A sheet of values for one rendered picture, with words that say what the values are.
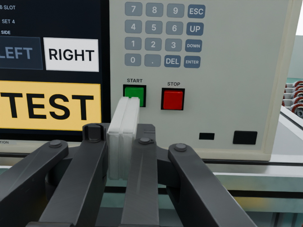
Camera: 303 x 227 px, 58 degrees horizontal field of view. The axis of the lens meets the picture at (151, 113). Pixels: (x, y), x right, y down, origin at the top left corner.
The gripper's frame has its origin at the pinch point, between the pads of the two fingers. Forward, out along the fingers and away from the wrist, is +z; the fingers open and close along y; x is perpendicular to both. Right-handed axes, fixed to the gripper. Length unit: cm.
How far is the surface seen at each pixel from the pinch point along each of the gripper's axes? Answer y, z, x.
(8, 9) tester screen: -11.3, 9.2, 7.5
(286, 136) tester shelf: 19.7, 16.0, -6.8
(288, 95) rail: 92, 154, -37
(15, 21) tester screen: -10.9, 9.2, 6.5
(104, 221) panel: -5.4, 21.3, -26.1
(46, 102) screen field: -8.7, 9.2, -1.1
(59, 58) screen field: -7.1, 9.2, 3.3
